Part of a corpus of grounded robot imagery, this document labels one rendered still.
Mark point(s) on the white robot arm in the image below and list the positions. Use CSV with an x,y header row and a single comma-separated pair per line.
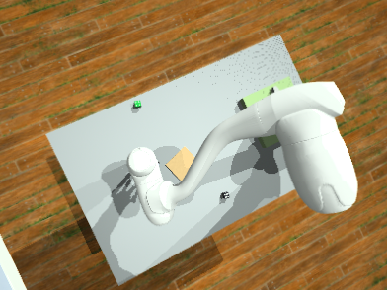
x,y
303,119

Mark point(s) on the tan rectangular mat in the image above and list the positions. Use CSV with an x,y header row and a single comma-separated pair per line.
x,y
181,162

